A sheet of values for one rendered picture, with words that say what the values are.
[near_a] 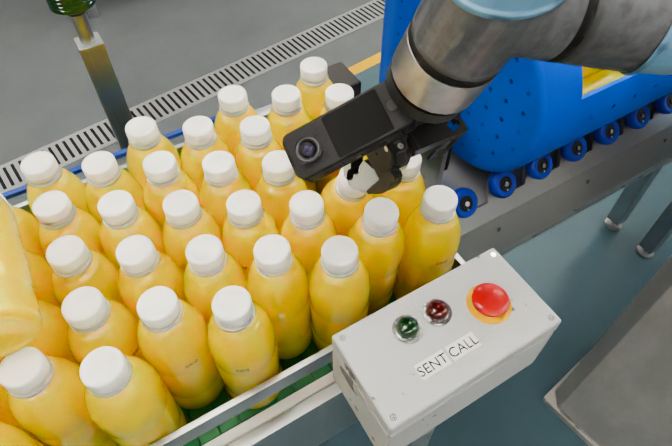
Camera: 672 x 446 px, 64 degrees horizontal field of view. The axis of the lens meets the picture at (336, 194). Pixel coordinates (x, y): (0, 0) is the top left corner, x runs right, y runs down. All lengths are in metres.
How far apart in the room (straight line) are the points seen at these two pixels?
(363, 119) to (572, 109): 0.36
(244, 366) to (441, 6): 0.40
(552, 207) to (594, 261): 1.11
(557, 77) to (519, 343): 0.33
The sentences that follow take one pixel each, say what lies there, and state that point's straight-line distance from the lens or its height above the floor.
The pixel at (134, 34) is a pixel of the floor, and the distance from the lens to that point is 3.04.
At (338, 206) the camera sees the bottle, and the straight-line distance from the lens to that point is 0.65.
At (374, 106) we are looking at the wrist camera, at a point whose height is 1.27.
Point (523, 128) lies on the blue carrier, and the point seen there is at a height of 1.09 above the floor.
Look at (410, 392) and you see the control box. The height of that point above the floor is 1.10.
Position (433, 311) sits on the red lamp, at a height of 1.11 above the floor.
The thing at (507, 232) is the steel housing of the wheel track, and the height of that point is 0.86.
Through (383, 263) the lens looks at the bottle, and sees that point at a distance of 0.63.
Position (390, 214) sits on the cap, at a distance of 0.60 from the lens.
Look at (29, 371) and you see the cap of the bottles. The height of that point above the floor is 1.10.
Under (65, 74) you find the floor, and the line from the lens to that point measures 2.89.
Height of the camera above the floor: 1.57
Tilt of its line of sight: 50 degrees down
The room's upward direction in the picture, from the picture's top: straight up
